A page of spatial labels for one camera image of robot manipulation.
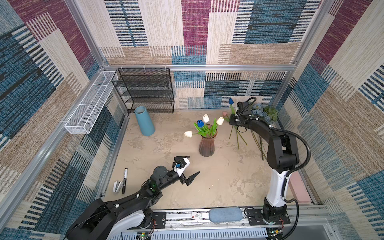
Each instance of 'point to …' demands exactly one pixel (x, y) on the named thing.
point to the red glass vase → (206, 147)
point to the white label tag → (197, 216)
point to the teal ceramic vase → (146, 126)
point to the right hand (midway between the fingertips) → (232, 120)
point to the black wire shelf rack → (150, 88)
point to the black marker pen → (125, 178)
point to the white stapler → (117, 185)
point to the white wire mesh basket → (81, 121)
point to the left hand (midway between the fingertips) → (193, 162)
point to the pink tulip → (225, 113)
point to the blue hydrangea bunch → (267, 113)
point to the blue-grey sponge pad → (217, 215)
